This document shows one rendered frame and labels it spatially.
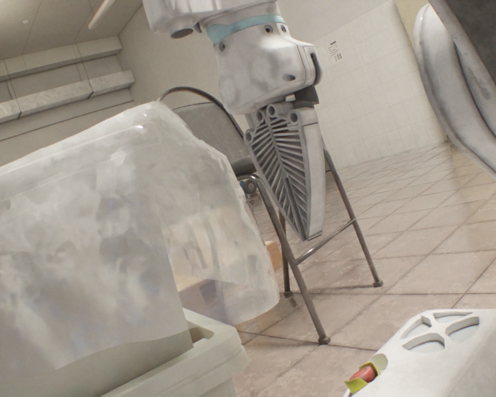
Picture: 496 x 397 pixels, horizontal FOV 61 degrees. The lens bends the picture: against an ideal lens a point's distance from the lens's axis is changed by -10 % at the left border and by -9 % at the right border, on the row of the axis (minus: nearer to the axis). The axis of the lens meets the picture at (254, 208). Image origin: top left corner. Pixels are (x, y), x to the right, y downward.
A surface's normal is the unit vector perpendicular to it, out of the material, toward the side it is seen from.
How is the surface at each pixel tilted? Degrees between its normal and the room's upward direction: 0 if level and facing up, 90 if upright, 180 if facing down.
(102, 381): 96
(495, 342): 74
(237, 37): 85
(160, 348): 96
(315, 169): 108
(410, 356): 1
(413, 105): 90
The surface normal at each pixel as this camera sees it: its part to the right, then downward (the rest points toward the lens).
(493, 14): -0.47, 0.74
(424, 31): -0.78, -0.39
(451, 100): -0.61, 0.58
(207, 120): 0.56, -0.37
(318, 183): 0.67, 0.22
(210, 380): 0.46, -0.07
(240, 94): -0.70, 0.38
